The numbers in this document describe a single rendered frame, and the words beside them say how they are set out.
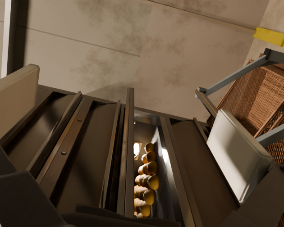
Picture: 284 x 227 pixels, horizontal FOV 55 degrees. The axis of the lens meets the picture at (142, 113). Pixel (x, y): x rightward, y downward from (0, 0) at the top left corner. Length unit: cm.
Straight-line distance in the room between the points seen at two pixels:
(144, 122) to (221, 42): 200
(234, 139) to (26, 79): 13
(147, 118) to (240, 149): 170
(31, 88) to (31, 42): 350
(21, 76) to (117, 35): 329
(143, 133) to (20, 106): 173
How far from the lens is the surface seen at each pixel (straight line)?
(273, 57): 122
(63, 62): 362
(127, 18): 343
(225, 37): 360
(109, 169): 105
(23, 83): 17
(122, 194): 78
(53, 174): 106
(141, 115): 184
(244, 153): 16
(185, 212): 105
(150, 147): 176
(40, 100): 168
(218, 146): 19
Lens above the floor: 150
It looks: 6 degrees down
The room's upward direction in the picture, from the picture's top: 77 degrees counter-clockwise
